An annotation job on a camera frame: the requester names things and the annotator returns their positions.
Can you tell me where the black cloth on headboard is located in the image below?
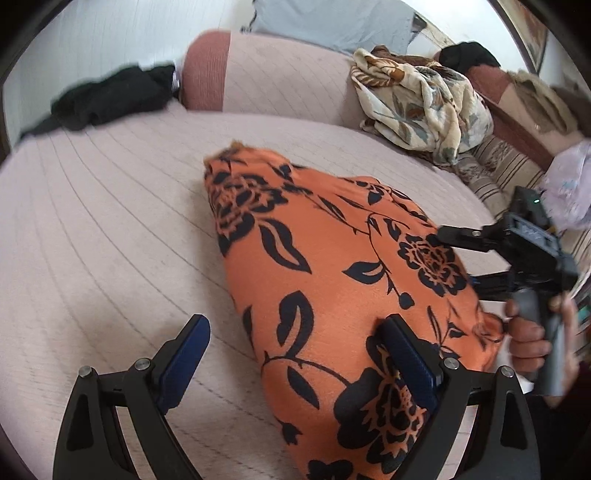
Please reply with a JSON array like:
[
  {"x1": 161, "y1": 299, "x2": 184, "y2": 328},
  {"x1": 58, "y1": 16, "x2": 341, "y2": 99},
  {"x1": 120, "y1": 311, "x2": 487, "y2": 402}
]
[{"x1": 438, "y1": 41, "x2": 501, "y2": 75}]

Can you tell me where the striped beige cushion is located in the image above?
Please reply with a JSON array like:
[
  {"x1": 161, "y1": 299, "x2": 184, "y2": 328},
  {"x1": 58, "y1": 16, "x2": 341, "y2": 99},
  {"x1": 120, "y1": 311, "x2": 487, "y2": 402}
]
[{"x1": 455, "y1": 136, "x2": 590, "y2": 271}]

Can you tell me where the cream floral crumpled cloth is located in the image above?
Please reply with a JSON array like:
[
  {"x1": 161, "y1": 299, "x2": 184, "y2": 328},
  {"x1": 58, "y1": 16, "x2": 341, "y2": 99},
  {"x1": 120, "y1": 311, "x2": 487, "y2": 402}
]
[{"x1": 349, "y1": 45, "x2": 494, "y2": 170}]

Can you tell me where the grey blue pillow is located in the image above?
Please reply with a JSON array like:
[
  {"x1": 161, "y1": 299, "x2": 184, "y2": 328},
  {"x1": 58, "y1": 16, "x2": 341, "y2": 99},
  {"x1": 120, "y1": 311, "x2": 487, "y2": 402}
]
[{"x1": 242, "y1": 0, "x2": 427, "y2": 54}]

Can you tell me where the person's right hand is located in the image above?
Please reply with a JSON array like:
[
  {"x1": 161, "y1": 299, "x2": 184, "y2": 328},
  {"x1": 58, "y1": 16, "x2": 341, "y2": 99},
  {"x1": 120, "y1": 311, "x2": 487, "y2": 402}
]
[{"x1": 503, "y1": 294, "x2": 581, "y2": 409}]

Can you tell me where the black garment on bed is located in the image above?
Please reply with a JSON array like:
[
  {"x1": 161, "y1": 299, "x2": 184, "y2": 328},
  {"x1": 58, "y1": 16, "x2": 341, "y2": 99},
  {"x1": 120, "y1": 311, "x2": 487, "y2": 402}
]
[{"x1": 20, "y1": 63, "x2": 179, "y2": 138}]

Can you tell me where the pink quilted bed cover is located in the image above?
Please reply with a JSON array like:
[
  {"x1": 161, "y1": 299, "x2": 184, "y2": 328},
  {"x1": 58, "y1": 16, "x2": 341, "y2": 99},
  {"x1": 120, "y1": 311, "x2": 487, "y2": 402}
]
[{"x1": 1, "y1": 105, "x2": 506, "y2": 479}]

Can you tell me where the pink bolster pillow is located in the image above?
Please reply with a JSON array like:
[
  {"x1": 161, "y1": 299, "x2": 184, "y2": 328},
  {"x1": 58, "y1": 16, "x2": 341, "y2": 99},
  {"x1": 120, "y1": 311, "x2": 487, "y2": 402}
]
[{"x1": 180, "y1": 30, "x2": 365, "y2": 129}]

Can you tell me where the brown beige blanket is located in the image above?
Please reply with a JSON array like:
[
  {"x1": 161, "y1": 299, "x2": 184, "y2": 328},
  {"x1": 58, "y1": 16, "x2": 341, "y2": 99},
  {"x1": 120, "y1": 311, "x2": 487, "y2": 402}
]
[{"x1": 434, "y1": 57, "x2": 591, "y2": 169}]

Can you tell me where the lilac plastic bag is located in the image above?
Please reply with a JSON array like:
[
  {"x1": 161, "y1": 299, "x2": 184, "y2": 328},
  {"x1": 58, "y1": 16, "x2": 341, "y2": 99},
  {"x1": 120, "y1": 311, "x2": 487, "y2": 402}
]
[{"x1": 538, "y1": 139, "x2": 591, "y2": 231}]

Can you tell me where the orange black floral garment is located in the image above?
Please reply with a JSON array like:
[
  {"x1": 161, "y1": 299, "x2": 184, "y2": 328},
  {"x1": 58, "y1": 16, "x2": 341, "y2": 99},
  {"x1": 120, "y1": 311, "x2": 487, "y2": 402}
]
[{"x1": 204, "y1": 143, "x2": 504, "y2": 479}]

